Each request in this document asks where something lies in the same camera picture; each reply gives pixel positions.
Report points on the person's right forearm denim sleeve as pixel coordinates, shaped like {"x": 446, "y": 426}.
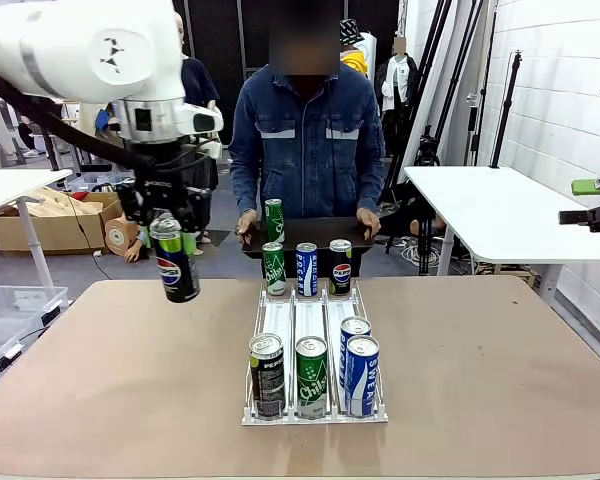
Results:
{"x": 245, "y": 180}

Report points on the person's left forearm denim sleeve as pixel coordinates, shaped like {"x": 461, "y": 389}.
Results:
{"x": 369, "y": 180}

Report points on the black camera tripod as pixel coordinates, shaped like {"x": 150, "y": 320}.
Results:
{"x": 426, "y": 150}

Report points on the mannequin bucket hat yellow hoodie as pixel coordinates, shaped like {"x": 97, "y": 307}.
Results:
{"x": 355, "y": 60}

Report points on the clear plastic storage bin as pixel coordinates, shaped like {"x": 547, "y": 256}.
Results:
{"x": 0, "y": 345}
{"x": 15, "y": 300}

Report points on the black Pepsi can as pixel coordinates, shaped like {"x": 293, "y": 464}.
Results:
{"x": 267, "y": 385}
{"x": 176, "y": 275}
{"x": 340, "y": 270}

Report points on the brown cardboard box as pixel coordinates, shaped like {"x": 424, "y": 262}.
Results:
{"x": 55, "y": 230}

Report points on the black mannequin base plate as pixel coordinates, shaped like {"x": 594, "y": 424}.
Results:
{"x": 217, "y": 236}

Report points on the black light stand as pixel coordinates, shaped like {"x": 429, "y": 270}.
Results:
{"x": 52, "y": 155}

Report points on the large white table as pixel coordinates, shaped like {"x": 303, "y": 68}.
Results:
{"x": 505, "y": 215}

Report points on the mannequin black hat blue shirt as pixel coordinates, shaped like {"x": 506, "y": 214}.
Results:
{"x": 102, "y": 120}

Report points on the person's left hand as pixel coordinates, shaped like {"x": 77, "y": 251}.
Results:
{"x": 369, "y": 220}

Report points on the lying mannequin blue clothes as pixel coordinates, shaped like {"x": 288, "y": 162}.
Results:
{"x": 117, "y": 235}

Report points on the black pole on table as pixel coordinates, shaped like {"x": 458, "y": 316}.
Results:
{"x": 505, "y": 115}

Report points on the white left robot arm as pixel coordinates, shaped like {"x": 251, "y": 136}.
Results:
{"x": 70, "y": 50}

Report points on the person in denim jacket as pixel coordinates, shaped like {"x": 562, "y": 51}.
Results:
{"x": 305, "y": 160}

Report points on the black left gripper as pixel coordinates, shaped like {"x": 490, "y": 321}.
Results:
{"x": 160, "y": 197}

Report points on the seated person black shirt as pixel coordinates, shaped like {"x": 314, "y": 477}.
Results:
{"x": 26, "y": 135}

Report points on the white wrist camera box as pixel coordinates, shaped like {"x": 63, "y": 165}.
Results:
{"x": 200, "y": 120}

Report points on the white can dispenser rack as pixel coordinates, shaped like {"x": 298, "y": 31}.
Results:
{"x": 311, "y": 312}

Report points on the mannequin white jacket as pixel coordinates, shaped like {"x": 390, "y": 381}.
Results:
{"x": 397, "y": 80}

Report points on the small white desk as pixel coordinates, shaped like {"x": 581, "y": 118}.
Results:
{"x": 10, "y": 185}

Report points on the person's right hand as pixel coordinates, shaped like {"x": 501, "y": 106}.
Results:
{"x": 247, "y": 222}

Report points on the green Chilsung cider can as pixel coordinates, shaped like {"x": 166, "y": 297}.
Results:
{"x": 275, "y": 222}
{"x": 311, "y": 385}
{"x": 274, "y": 270}

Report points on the blue Pocari Sweat can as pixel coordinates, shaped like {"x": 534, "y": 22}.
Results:
{"x": 355, "y": 326}
{"x": 307, "y": 272}
{"x": 362, "y": 385}

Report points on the leaning black stand poles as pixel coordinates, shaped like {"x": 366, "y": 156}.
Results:
{"x": 432, "y": 75}

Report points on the black serving tray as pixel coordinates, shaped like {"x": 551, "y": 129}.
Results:
{"x": 320, "y": 230}

